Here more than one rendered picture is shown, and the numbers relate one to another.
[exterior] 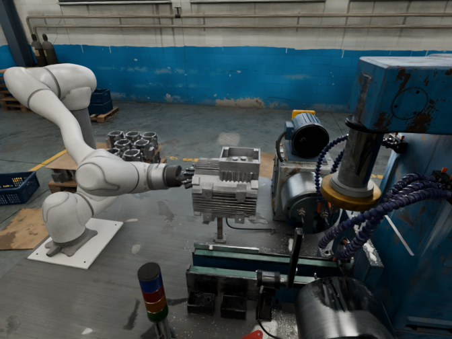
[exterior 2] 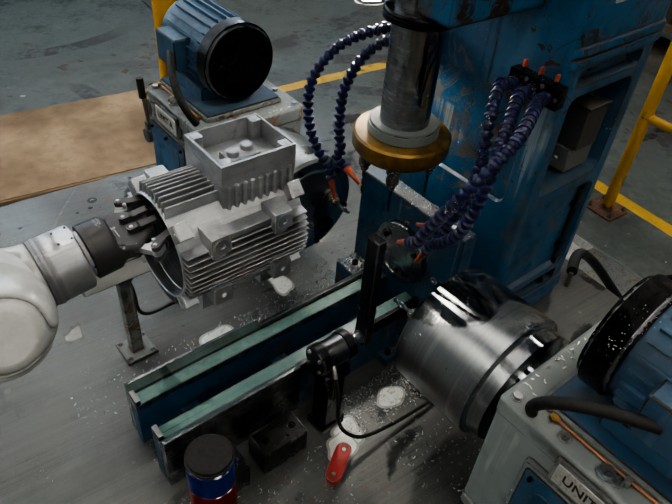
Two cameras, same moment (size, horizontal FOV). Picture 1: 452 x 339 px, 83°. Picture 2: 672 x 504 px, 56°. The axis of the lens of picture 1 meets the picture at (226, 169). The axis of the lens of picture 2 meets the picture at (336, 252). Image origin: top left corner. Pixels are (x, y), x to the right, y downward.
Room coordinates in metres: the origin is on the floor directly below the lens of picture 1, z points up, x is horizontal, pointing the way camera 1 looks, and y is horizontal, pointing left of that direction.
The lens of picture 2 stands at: (0.09, 0.43, 1.90)
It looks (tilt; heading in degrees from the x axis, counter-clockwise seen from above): 41 degrees down; 311
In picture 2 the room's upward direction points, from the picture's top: 5 degrees clockwise
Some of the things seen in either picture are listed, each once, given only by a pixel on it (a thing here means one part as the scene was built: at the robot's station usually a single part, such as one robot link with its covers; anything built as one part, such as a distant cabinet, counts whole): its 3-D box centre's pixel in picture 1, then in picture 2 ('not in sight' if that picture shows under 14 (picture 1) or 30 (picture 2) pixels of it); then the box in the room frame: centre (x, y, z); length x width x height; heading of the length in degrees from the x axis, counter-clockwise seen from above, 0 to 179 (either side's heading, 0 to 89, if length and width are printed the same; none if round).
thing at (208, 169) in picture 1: (227, 188); (218, 222); (0.71, 0.00, 1.31); 0.20 x 0.19 x 0.19; 84
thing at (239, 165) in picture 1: (239, 164); (240, 160); (0.70, -0.04, 1.41); 0.12 x 0.11 x 0.07; 84
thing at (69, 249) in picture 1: (67, 238); not in sight; (0.95, 0.81, 0.84); 0.22 x 0.18 x 0.06; 159
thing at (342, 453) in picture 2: (251, 338); (338, 463); (0.49, -0.09, 0.81); 0.09 x 0.03 x 0.02; 114
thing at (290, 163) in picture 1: (298, 179); (221, 151); (1.28, -0.43, 0.99); 0.35 x 0.31 x 0.37; 173
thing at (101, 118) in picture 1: (81, 99); not in sight; (5.53, 3.13, 0.39); 1.20 x 0.80 x 0.79; 87
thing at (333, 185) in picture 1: (358, 159); (410, 79); (0.69, -0.40, 1.43); 0.18 x 0.18 x 0.48
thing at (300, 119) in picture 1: (296, 151); (198, 90); (1.33, -0.41, 1.16); 0.33 x 0.26 x 0.42; 173
